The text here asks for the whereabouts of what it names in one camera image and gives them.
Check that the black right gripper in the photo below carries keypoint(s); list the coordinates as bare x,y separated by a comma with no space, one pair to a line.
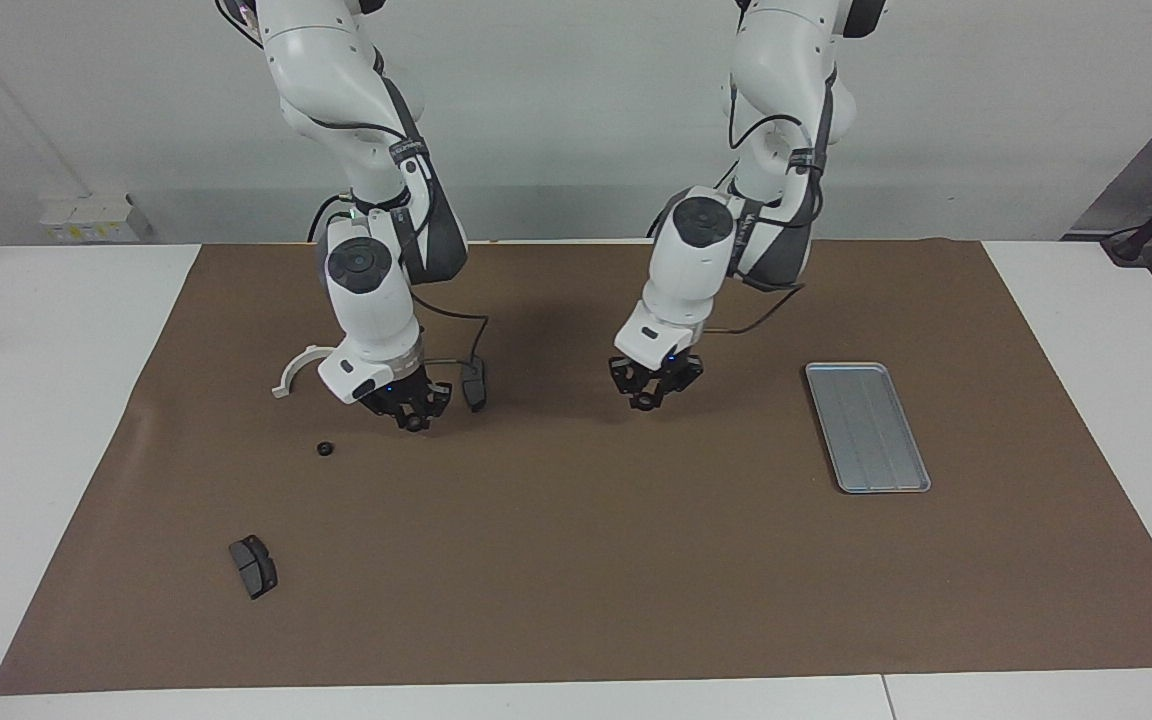
406,392

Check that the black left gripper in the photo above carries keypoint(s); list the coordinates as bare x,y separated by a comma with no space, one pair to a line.
656,372

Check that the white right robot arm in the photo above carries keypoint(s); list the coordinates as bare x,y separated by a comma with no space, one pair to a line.
371,310

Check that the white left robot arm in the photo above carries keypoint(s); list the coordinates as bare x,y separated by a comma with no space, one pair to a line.
686,270

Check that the silver ribbed metal tray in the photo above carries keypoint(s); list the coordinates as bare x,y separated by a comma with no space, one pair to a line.
866,425

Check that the long dark grey brake pad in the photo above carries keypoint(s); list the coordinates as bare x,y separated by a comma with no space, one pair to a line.
474,392

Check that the brown table mat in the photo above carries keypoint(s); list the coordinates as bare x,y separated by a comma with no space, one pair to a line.
576,560

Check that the slotted dark grey brake pad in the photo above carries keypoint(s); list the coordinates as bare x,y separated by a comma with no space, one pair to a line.
254,568

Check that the white curved plastic bracket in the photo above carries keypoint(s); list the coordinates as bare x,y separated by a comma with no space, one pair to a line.
288,377

